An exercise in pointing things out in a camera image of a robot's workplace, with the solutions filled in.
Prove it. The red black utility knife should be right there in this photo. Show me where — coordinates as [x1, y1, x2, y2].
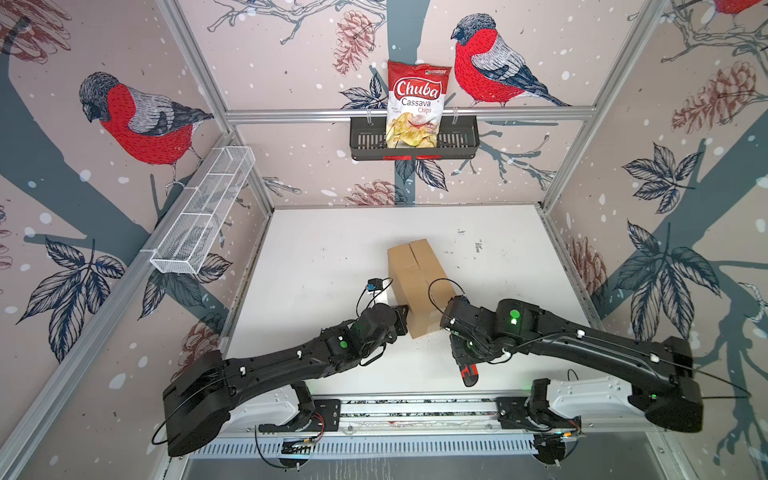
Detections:
[459, 364, 479, 388]

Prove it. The brown cardboard express box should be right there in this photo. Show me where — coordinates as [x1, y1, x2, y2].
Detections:
[387, 239, 457, 339]

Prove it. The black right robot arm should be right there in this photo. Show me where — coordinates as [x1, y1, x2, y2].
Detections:
[440, 296, 704, 433]

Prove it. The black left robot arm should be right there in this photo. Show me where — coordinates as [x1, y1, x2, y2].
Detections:
[162, 303, 409, 457]

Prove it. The Chuba cassava chips bag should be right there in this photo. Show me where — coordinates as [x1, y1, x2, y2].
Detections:
[385, 61, 451, 148]

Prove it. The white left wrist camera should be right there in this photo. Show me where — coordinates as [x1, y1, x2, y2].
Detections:
[365, 277, 386, 295]

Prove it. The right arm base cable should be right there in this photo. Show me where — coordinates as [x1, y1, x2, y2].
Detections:
[488, 395, 584, 467]

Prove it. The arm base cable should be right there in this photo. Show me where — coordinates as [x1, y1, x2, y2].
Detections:
[251, 413, 328, 471]
[488, 395, 584, 467]

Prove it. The left arm base cable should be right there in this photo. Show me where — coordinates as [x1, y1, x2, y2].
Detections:
[251, 413, 328, 471]

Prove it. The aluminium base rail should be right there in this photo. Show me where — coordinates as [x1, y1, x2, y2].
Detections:
[190, 395, 655, 468]

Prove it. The black wire wall basket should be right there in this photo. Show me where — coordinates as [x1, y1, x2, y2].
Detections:
[350, 113, 480, 161]

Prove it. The white mesh wall shelf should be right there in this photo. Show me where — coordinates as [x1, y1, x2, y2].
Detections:
[150, 146, 255, 275]

